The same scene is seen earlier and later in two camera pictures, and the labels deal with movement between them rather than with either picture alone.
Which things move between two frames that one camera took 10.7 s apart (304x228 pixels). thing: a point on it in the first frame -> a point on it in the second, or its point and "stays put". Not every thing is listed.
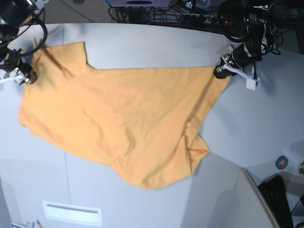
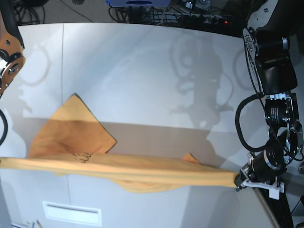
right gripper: [246, 53] -> [265, 166]
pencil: [39, 224] stays put
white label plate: [72, 213] stays put
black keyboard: [274, 190] stays put
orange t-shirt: [138, 120] -> [69, 140]
